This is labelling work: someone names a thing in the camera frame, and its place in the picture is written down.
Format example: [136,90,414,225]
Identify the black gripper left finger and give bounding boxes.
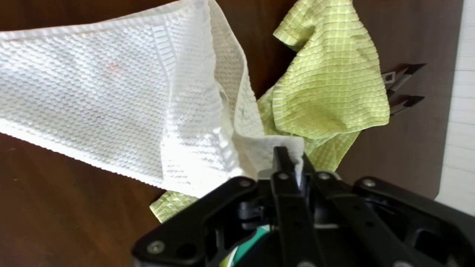
[272,146,321,267]

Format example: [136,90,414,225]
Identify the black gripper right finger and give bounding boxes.
[303,158,416,267]

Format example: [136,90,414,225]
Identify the white napkin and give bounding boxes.
[0,0,303,197]

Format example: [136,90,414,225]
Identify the green cloth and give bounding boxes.
[148,0,392,224]

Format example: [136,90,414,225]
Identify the black tongs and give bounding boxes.
[381,63,423,117]

